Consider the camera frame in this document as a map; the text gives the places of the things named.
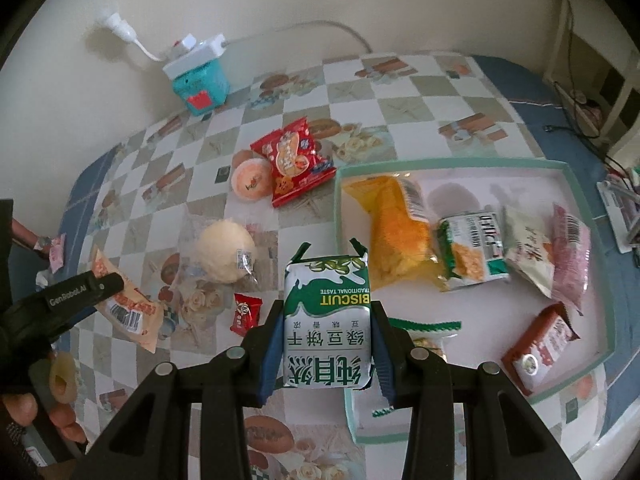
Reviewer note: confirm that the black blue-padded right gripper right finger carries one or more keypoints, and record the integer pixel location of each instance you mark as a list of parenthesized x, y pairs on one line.
[(505, 438)]

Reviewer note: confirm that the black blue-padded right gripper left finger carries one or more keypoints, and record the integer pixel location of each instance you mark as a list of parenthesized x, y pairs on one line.
[(149, 436)]

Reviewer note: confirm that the orange striped snack packet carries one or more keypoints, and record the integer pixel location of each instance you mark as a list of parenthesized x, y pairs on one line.
[(130, 311)]

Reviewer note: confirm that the red milk biscuit packet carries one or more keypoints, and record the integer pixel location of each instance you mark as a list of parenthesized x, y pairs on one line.
[(531, 358)]

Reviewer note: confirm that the green white biscuit packet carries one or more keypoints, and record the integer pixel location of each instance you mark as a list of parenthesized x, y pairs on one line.
[(327, 320)]

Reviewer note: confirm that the yellow cake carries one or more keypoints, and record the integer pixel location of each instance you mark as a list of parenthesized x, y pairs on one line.
[(401, 246)]

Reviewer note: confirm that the left hand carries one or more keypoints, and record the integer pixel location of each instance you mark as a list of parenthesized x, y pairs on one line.
[(23, 409)]

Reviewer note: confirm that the white tray with teal rim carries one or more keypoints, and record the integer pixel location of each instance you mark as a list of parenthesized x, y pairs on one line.
[(572, 399)]

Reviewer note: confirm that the round biscuit green packet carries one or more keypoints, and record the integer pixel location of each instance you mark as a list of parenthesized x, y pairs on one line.
[(433, 336)]

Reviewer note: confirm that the small red candy packet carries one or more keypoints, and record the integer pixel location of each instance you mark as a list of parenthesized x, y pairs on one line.
[(246, 313)]

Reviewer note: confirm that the green white cracker packet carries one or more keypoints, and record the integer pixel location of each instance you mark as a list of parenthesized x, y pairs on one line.
[(471, 247)]

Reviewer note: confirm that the white persimmon snack packet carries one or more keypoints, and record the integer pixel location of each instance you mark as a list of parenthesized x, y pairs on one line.
[(529, 249)]

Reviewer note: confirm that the round cream bun in bag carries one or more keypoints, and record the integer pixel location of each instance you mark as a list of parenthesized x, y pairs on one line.
[(219, 251)]

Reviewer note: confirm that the checkered patterned tablecloth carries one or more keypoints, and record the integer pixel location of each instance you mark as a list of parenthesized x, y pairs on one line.
[(334, 253)]

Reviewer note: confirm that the pink snack packet with barcode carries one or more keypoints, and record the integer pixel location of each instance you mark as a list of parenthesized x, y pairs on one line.
[(571, 244)]

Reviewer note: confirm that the white phone stand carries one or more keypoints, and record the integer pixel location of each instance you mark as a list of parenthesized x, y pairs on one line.
[(621, 203)]

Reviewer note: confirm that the round peach jelly cup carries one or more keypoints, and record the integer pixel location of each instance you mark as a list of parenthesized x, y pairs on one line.
[(252, 180)]

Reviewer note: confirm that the teal box with red label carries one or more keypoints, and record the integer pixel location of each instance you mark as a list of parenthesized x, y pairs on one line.
[(202, 89)]

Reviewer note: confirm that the red cartoon snack packet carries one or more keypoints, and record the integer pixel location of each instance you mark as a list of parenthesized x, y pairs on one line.
[(297, 164)]

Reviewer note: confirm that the white power strip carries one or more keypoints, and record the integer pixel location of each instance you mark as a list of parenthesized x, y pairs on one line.
[(201, 52)]

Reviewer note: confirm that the white chair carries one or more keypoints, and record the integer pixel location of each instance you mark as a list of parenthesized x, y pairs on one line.
[(592, 53)]

